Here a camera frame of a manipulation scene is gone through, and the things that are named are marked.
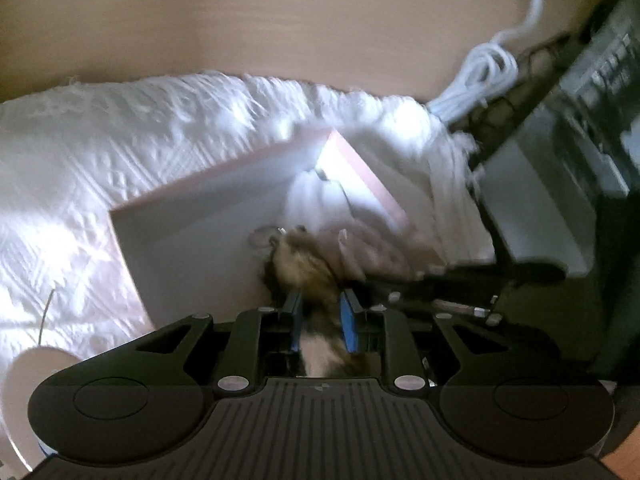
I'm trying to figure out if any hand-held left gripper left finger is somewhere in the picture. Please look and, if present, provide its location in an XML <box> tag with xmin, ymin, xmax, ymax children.
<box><xmin>135</xmin><ymin>291</ymin><xmax>303</xmax><ymax>395</ymax></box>

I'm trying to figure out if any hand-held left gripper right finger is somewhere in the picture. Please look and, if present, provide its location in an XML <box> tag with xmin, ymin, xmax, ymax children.
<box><xmin>340</xmin><ymin>289</ymin><xmax>528</xmax><ymax>394</ymax></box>

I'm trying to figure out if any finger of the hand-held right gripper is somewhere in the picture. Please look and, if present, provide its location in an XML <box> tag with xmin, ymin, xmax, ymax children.
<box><xmin>362</xmin><ymin>282</ymin><xmax>506</xmax><ymax>327</ymax></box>
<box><xmin>414</xmin><ymin>260</ymin><xmax>568</xmax><ymax>292</ymax></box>

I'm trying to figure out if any brown white furry plush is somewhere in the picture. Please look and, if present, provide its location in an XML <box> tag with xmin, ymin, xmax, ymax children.
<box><xmin>259</xmin><ymin>225</ymin><xmax>382</xmax><ymax>379</ymax></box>

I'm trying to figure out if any pink cardboard box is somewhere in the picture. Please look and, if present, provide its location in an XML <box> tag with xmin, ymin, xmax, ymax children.
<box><xmin>109</xmin><ymin>128</ymin><xmax>446</xmax><ymax>335</ymax></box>

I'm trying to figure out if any dark keyboard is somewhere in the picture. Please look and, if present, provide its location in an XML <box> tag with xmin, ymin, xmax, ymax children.
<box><xmin>557</xmin><ymin>0</ymin><xmax>640</xmax><ymax>196</ymax></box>

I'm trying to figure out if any white textured cloth cover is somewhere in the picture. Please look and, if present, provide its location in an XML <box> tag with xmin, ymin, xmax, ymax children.
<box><xmin>0</xmin><ymin>72</ymin><xmax>497</xmax><ymax>361</ymax></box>

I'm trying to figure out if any clear plastic jar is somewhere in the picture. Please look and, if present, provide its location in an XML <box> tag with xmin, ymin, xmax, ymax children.
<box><xmin>0</xmin><ymin>347</ymin><xmax>83</xmax><ymax>478</ymax></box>

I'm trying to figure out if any white power cable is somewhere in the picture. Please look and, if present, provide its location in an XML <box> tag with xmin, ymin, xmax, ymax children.
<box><xmin>427</xmin><ymin>0</ymin><xmax>547</xmax><ymax>123</ymax></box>

